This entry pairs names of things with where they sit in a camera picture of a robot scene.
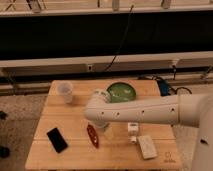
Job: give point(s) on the beige sponge block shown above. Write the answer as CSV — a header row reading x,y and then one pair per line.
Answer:
x,y
147,147

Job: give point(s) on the green bowl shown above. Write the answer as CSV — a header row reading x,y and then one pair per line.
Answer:
x,y
121,92

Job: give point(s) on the white wall outlet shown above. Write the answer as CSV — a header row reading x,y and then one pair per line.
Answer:
x,y
89,68

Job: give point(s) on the white lotion bottle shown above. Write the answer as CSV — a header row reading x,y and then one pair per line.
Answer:
x,y
133,130

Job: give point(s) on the black smartphone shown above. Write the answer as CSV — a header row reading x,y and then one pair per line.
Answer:
x,y
57,140

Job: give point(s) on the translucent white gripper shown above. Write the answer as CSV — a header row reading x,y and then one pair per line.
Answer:
x,y
107,132

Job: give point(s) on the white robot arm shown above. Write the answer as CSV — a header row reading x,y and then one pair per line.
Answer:
x,y
194,110

